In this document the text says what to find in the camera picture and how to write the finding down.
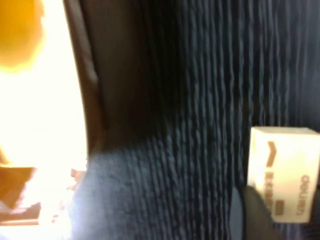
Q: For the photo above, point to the cream rectangular eraser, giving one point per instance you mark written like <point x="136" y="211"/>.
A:
<point x="287" y="170"/>

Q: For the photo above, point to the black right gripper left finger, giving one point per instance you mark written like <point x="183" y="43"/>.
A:
<point x="252" y="217"/>

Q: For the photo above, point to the brown box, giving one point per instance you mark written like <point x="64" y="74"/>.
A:
<point x="15" y="190"/>

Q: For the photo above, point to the orange yellow curved object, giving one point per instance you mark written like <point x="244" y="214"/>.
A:
<point x="17" y="35"/>

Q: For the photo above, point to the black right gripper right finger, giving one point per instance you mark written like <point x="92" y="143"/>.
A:
<point x="316" y="200"/>

